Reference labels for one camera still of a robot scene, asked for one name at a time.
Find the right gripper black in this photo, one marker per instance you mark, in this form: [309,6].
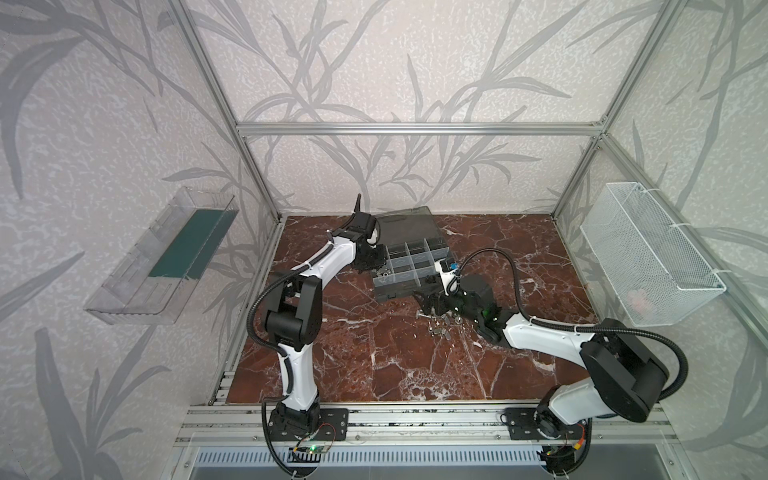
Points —
[442,302]

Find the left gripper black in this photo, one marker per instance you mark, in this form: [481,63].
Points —
[369,253]

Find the grey compartment organizer box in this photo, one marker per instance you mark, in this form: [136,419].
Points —
[414,245]

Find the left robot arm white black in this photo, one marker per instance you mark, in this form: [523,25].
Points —
[286,317]

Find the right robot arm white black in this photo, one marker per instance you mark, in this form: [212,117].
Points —
[628,370]

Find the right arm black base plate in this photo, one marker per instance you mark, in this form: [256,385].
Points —
[525,423]

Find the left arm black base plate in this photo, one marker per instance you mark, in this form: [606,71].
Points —
[326,424]

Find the aluminium frame back crossbar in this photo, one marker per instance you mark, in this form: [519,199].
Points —
[256,129]

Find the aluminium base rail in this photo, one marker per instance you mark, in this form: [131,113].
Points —
[370,424]

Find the white wire mesh basket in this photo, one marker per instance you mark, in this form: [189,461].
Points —
[658,275]

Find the clear plastic wall bin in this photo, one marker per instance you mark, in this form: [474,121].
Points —
[155,280]

